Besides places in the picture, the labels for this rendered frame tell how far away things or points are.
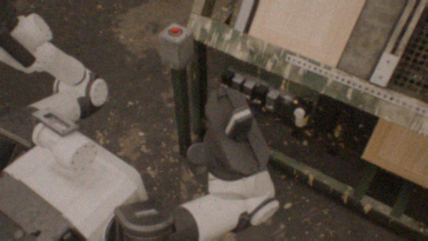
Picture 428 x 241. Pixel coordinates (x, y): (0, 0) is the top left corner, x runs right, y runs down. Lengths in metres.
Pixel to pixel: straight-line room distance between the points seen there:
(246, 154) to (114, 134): 2.27
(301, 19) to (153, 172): 1.27
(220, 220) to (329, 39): 1.19
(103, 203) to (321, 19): 1.34
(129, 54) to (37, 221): 2.59
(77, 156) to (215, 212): 0.30
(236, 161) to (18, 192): 0.51
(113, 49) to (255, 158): 2.95
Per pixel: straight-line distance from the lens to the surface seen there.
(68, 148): 0.79
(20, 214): 0.88
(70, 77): 1.16
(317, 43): 1.89
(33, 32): 1.02
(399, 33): 1.79
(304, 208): 2.43
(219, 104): 0.54
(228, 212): 0.89
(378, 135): 2.25
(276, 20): 1.95
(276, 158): 2.37
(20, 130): 1.01
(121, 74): 3.18
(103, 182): 0.86
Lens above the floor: 2.06
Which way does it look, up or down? 49 degrees down
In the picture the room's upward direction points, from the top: straight up
